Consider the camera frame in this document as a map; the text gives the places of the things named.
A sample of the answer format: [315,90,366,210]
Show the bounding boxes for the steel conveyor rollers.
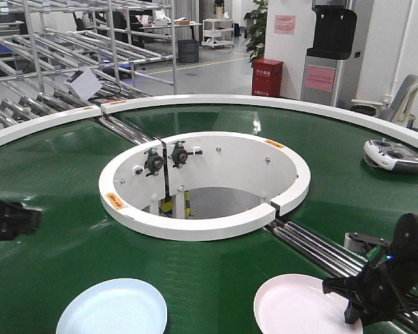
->
[96,114,418,334]

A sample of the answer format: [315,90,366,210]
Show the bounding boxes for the black water dispenser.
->
[301,1,357,106]

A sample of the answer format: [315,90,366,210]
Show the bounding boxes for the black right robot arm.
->
[322,213,418,331]

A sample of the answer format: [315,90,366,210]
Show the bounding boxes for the green potted plant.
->
[246,0,269,64]

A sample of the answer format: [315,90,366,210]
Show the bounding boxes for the white outer conveyor rim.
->
[0,94,418,149]

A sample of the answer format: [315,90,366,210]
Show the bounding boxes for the metal roller rack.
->
[0,1,176,141]

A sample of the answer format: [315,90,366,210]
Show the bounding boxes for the black crate on floor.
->
[178,40,199,63]

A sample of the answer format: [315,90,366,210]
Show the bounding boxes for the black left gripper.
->
[0,200,42,241]

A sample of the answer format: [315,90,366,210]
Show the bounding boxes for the pink round plate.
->
[254,273,364,333]

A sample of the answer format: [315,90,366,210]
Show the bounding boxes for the right black bearing mount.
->
[171,141,203,168]

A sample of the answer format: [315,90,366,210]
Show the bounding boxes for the seated person in black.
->
[112,11,152,48]

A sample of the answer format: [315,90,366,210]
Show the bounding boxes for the black bearing mount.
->
[171,141,203,168]
[144,148,164,177]

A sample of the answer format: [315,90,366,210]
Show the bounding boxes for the white inner conveyor ring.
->
[98,131,311,242]

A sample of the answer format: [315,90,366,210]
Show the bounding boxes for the left black bearing mount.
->
[144,148,164,177]

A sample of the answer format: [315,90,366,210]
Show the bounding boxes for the white shelf cart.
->
[201,19,234,49]

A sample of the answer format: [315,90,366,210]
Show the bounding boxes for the light blue round plate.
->
[56,278,168,333]

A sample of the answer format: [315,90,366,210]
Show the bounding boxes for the pink wall notice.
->
[274,15,296,35]

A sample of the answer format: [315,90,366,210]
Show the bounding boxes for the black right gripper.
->
[322,264,415,326]

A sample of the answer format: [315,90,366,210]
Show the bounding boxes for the white box on rack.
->
[64,67,102,100]

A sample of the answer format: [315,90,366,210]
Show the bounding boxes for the grey office chair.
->
[350,74,418,128]

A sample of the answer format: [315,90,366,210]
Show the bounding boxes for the red fire extinguisher box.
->
[252,58,284,97]

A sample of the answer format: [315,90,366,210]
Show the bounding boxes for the white grey remote controller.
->
[363,140,418,174]

